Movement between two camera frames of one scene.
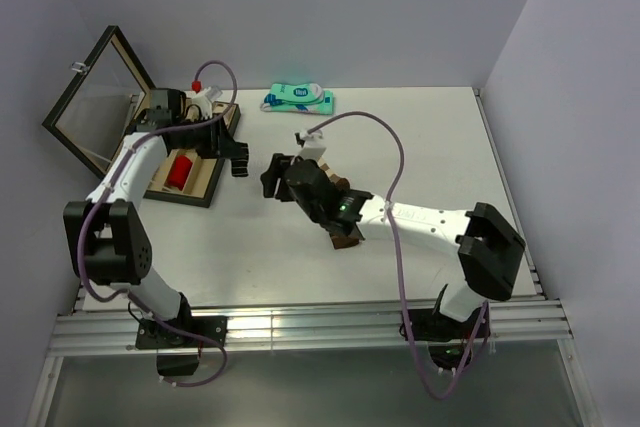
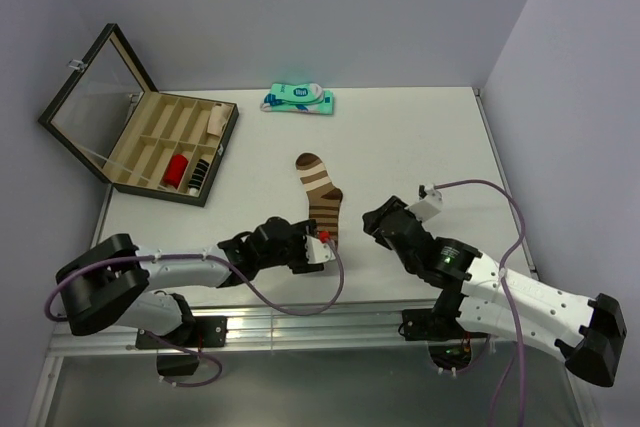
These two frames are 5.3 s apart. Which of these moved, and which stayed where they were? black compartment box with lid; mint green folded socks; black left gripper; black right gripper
Moved: black right gripper; black left gripper
Stayed: mint green folded socks; black compartment box with lid
